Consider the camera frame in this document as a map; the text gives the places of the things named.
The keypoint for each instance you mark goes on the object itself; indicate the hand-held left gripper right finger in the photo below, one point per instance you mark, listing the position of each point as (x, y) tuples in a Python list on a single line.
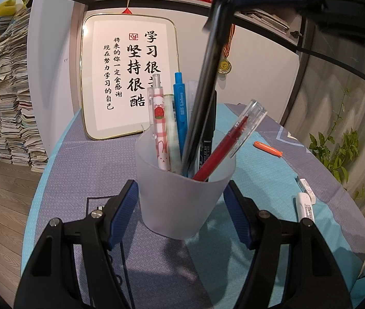
[(237, 215)]

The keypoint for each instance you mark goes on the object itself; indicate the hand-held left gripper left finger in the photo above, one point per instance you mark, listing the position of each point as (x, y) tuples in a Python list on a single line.
[(123, 209)]

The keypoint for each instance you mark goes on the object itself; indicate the frosted translucent pen cup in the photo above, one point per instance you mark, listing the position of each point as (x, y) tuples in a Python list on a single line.
[(176, 209)]

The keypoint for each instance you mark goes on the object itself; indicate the black marker pen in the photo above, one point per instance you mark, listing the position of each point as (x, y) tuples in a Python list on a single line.
[(206, 144)]

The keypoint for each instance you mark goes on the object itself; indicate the red pen with clear cap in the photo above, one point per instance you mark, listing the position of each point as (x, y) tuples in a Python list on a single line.
[(230, 135)]

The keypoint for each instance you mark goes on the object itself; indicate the slim black pen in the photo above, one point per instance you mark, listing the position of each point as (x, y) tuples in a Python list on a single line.
[(208, 70)]

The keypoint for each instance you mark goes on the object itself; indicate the stack of loose papers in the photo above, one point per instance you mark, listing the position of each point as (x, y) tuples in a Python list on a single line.
[(266, 19)]

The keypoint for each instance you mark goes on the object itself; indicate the black door latch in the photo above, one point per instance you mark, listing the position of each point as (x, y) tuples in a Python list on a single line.
[(294, 34)]

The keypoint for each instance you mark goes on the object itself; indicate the blue and grey tablecloth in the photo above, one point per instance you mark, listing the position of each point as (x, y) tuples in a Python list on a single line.
[(89, 173)]

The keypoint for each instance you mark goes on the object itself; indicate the black framed glass door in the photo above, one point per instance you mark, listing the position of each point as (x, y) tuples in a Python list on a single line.
[(330, 61)]

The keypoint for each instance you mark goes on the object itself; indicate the white correction tape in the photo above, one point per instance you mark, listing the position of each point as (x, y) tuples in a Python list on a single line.
[(304, 206)]

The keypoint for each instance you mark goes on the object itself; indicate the orange marker pen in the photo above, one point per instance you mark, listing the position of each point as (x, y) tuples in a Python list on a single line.
[(268, 148)]

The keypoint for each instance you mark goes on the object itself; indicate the gold medal with striped ribbon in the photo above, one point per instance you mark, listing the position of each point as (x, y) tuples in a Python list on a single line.
[(225, 66)]

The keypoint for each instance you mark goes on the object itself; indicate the pink bunny print pen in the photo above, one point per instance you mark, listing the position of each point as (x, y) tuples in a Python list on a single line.
[(160, 128)]

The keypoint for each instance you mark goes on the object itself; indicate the green checked pen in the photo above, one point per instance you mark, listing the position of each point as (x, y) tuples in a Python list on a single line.
[(172, 125)]

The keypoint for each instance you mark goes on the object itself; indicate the gold framed calligraphy sign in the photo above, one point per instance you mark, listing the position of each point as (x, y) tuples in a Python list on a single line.
[(118, 103)]

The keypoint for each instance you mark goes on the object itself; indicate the green potted plant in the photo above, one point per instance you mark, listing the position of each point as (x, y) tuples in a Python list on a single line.
[(343, 148)]

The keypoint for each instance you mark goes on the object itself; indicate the tall pile of worn books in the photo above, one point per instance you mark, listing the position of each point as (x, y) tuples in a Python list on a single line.
[(7, 103)]

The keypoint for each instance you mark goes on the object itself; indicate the yellow plush toy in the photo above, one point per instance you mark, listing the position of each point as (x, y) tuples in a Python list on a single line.
[(5, 8)]

